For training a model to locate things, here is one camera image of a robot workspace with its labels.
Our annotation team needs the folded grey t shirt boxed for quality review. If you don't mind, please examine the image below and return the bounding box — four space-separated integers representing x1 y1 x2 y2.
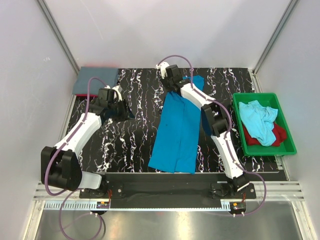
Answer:
72 66 120 96

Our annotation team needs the right aluminium frame post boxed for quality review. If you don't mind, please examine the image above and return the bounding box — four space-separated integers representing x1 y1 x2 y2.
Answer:
252 0 301 76

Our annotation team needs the aluminium frame post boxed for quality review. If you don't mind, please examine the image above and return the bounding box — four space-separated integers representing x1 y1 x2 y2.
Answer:
252 0 301 76
35 0 80 75

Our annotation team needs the left aluminium frame post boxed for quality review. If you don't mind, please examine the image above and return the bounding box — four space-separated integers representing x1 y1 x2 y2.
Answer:
35 0 80 75

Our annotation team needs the slotted grey cable duct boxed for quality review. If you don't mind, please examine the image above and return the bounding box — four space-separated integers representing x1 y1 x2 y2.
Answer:
44 199 246 212

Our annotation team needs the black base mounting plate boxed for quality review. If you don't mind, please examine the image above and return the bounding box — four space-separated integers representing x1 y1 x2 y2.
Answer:
79 173 257 205

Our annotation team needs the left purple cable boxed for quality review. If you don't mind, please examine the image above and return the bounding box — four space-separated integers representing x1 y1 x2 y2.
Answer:
43 76 111 240

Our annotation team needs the dark red t shirt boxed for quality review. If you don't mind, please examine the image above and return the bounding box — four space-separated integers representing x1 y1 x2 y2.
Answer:
242 122 288 147

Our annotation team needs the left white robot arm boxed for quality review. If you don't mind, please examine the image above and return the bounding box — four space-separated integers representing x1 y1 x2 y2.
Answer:
40 85 135 198

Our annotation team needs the green plastic bin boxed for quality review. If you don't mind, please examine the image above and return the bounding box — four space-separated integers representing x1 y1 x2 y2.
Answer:
233 93 297 156

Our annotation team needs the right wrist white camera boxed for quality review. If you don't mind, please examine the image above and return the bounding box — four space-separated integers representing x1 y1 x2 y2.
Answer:
155 61 170 79

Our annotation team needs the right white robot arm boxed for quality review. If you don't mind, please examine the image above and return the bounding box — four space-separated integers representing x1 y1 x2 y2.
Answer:
155 62 250 199

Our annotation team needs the light cyan t shirt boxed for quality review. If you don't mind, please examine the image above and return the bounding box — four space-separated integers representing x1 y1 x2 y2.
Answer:
238 100 278 145

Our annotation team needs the bright blue t shirt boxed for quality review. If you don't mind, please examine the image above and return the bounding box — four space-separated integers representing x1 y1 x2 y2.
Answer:
147 75 205 175

